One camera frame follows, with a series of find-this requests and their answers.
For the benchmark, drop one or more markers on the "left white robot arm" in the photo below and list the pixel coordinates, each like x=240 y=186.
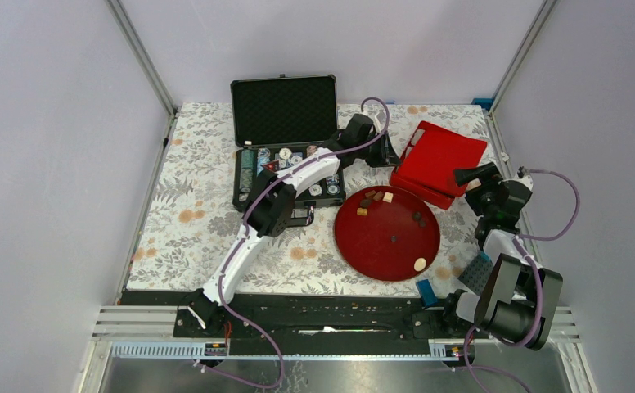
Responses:
x=271 y=201

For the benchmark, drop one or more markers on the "grey lego baseplate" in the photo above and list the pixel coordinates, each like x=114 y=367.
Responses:
x=477 y=273

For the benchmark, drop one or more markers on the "black poker chip case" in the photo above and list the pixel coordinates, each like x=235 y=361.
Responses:
x=278 y=122

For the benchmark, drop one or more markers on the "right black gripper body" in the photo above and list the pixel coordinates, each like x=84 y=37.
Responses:
x=481 y=198

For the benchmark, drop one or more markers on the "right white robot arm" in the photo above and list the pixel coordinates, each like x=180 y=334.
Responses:
x=518 y=300

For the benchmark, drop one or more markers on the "blue lego brick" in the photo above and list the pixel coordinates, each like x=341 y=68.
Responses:
x=426 y=293

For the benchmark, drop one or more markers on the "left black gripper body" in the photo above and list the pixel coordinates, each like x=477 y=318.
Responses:
x=374 y=154

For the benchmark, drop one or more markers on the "red chocolate box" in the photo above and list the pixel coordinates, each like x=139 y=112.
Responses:
x=429 y=195

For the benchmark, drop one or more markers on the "red square box lid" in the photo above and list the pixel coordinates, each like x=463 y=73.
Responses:
x=436 y=154

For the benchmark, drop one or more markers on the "floral tablecloth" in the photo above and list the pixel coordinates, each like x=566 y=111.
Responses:
x=192 y=223

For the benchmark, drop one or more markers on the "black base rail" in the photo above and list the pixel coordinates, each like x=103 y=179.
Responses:
x=325 y=325

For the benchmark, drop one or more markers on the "round red tray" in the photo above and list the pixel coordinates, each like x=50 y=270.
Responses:
x=381 y=231

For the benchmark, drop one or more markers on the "white oval chocolate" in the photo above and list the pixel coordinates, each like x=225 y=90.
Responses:
x=420 y=264

